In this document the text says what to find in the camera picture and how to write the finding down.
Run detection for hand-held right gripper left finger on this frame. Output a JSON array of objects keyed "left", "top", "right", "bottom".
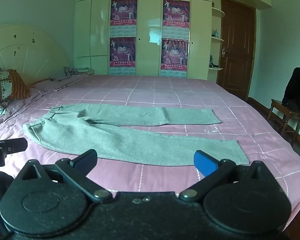
[{"left": 15, "top": 149, "right": 113, "bottom": 203}]

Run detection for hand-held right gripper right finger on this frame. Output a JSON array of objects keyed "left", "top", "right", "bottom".
[{"left": 179, "top": 150, "right": 277, "bottom": 202}]

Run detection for light green towel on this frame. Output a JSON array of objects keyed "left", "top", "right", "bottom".
[{"left": 22, "top": 103, "right": 250, "bottom": 167}]

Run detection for orange striped pillow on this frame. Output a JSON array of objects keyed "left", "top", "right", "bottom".
[{"left": 7, "top": 69, "right": 32, "bottom": 100}]

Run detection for cream headboard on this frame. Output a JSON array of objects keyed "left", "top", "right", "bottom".
[{"left": 0, "top": 24, "right": 71, "bottom": 85}]

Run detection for crumpled grey cloth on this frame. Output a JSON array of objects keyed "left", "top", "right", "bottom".
[{"left": 49, "top": 66, "right": 81, "bottom": 82}]

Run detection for folded pale cloth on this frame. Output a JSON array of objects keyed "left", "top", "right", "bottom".
[{"left": 75, "top": 67, "right": 94, "bottom": 75}]

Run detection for wooden chair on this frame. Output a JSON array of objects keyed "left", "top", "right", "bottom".
[{"left": 267, "top": 99, "right": 300, "bottom": 137}]

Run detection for brown wooden door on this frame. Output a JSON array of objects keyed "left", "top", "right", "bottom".
[{"left": 216, "top": 0, "right": 256, "bottom": 100}]

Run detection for cream corner shelves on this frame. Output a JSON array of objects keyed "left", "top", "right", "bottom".
[{"left": 209, "top": 0, "right": 225, "bottom": 71}]

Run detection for cream wardrobe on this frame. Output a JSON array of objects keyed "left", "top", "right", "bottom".
[{"left": 74, "top": 0, "right": 273, "bottom": 81}]

